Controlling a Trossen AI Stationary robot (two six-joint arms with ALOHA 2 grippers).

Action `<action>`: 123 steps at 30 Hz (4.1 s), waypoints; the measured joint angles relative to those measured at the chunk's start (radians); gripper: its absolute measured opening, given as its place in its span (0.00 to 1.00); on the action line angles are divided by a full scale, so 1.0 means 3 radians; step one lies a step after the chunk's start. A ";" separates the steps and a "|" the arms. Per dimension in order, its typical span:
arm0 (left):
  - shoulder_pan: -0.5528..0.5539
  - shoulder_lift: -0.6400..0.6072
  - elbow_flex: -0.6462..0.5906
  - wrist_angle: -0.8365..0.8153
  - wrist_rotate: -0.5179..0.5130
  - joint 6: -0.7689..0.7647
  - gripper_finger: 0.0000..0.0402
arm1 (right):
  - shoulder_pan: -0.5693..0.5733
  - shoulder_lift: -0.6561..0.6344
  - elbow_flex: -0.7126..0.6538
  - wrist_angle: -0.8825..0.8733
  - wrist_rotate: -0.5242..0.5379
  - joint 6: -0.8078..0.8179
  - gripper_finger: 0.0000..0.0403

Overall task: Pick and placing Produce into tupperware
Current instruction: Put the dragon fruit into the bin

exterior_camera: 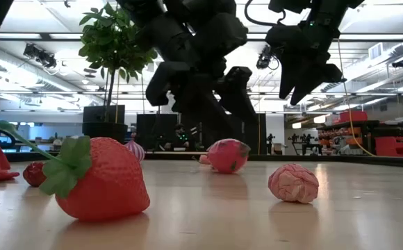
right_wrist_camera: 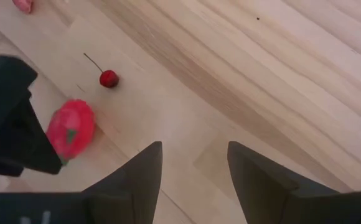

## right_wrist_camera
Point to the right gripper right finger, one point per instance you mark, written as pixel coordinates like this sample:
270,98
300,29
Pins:
255,186

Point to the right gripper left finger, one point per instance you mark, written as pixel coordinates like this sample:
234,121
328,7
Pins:
137,186

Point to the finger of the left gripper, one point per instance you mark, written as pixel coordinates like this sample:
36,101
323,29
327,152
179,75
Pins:
3,84
21,149

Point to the pink raspberry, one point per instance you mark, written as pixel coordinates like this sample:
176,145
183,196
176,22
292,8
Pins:
23,4

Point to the large red tomato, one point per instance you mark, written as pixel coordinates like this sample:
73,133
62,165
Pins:
73,127

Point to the red cherry with stem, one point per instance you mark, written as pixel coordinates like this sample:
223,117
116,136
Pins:
109,78

